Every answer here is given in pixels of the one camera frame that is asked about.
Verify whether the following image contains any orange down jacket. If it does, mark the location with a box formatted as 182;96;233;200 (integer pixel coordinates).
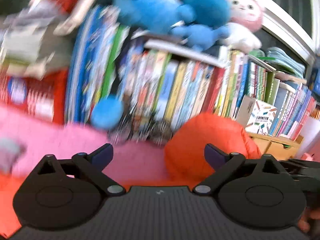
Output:
1;114;261;237

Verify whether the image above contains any person's right hand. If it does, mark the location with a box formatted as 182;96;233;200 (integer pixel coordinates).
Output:
298;208;320;233

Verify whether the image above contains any wooden desk drawer organizer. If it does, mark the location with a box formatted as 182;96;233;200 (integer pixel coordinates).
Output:
249;133;304;160

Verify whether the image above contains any pink bunny print blanket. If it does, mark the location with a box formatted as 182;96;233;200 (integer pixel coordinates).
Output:
1;106;168;184

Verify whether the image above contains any miniature black bicycle model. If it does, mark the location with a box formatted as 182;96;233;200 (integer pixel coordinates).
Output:
108;111;173;146

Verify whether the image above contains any blue plush ball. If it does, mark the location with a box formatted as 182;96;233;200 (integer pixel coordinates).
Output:
90;95;124;130

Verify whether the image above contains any red plastic crate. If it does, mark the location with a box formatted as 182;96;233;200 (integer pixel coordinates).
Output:
1;69;68;125

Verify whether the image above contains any small grey plush toy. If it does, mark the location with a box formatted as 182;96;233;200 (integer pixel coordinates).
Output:
0;137;26;174

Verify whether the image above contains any row of upright books right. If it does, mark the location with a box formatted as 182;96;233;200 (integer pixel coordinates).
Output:
213;46;316;140

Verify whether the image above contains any row of upright books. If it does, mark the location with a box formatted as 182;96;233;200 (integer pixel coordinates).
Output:
213;46;316;140
64;4;226;131

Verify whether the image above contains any row of upright books left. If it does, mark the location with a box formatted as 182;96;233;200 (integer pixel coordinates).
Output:
64;4;226;131

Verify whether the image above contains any stack of papers and books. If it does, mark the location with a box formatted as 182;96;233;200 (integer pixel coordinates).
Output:
1;0;78;80

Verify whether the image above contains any blue Doraemon plush toy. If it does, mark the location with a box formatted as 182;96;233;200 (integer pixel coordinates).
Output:
113;0;231;51

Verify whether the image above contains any pink white bunny plush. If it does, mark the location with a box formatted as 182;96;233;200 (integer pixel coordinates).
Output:
220;0;265;54

